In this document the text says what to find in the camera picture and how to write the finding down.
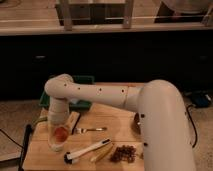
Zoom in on wooden block with dark edge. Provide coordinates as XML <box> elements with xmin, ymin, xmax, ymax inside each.
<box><xmin>66</xmin><ymin>112</ymin><xmax>80</xmax><ymax>134</ymax></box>

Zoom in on wooden chair frame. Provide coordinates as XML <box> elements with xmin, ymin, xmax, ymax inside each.
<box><xmin>54</xmin><ymin>0</ymin><xmax>134</xmax><ymax>31</ymax></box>

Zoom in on silver fork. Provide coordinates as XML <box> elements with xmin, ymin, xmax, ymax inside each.
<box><xmin>74</xmin><ymin>127</ymin><xmax>107</xmax><ymax>134</ymax></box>

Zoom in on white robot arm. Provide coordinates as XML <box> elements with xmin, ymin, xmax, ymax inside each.
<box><xmin>44</xmin><ymin>74</ymin><xmax>196</xmax><ymax>171</ymax></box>

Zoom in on bunch of dark grapes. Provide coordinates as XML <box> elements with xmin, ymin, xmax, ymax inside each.
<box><xmin>110</xmin><ymin>145</ymin><xmax>136</xmax><ymax>163</ymax></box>

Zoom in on green tray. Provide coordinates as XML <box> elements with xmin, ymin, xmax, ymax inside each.
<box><xmin>39</xmin><ymin>75</ymin><xmax>95</xmax><ymax>111</ymax></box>

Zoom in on black bar left of board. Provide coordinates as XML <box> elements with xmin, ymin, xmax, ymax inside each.
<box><xmin>18</xmin><ymin>124</ymin><xmax>32</xmax><ymax>171</ymax></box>

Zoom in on wooden cutting board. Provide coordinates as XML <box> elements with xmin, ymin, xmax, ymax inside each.
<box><xmin>23</xmin><ymin>103</ymin><xmax>144</xmax><ymax>171</ymax></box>

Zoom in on dark red bowl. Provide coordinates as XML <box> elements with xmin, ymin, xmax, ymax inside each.
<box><xmin>133</xmin><ymin>113</ymin><xmax>141</xmax><ymax>134</ymax></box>

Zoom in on yellow banana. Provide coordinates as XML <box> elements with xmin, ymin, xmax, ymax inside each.
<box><xmin>90</xmin><ymin>143</ymin><xmax>114</xmax><ymax>163</ymax></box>

